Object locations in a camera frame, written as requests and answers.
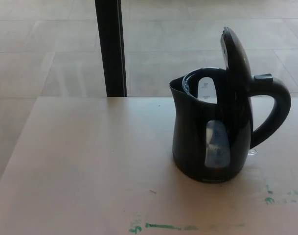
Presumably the black electric kettle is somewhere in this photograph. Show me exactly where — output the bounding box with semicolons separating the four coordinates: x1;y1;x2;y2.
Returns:
168;26;292;183

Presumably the black vertical post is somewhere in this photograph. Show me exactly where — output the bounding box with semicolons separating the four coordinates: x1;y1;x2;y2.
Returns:
94;0;128;97

